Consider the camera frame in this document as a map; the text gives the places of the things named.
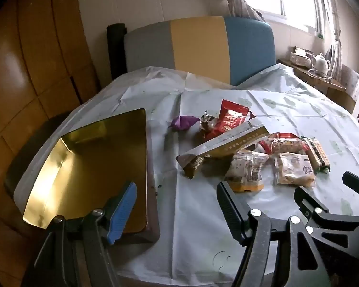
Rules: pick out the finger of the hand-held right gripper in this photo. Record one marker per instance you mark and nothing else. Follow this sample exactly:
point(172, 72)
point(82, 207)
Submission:
point(356, 182)
point(309, 204)

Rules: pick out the white tissue box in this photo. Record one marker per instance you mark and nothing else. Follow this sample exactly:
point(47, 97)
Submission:
point(300, 58)

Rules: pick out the black rolled mat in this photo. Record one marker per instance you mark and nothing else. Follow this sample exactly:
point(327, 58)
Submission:
point(116, 50)

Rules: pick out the small brown snack packet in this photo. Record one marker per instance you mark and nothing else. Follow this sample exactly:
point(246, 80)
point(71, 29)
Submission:
point(208, 122)

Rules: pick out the maroon box with gold lining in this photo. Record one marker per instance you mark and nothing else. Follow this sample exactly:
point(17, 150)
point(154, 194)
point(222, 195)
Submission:
point(92, 161)

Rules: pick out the clear packet with orange base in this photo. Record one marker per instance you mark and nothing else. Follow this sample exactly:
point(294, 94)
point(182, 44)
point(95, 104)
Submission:
point(246, 167)

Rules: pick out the long brown white snack packet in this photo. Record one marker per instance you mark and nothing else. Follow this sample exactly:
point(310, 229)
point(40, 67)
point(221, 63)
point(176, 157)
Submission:
point(227, 145)

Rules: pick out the white teapot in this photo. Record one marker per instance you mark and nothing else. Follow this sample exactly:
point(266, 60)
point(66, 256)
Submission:
point(321, 62)

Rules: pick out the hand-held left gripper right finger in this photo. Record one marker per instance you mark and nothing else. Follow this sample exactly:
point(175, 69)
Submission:
point(232, 212)

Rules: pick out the clear pastry packet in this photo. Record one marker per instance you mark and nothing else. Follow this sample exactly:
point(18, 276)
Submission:
point(293, 169)

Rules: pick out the wooden panelled wardrobe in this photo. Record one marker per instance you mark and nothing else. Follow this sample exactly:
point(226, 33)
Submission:
point(33, 50)

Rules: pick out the rice bar with red ends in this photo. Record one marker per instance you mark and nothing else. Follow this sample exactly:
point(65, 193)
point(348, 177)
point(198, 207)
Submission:
point(284, 145)

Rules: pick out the purple candy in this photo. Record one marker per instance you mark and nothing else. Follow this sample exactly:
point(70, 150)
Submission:
point(182, 122)

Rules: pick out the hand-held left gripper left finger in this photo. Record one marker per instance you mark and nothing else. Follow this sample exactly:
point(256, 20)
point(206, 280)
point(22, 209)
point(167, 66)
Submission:
point(122, 212)

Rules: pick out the wooden side table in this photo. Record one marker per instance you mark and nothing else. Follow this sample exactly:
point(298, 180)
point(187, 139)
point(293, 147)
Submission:
point(317, 82)

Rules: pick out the large red snack packet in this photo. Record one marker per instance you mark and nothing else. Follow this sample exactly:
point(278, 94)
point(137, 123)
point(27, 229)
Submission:
point(232, 118)

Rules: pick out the cereal bar with green ends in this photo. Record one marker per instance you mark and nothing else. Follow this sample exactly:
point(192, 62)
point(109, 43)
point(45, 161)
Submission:
point(317, 154)

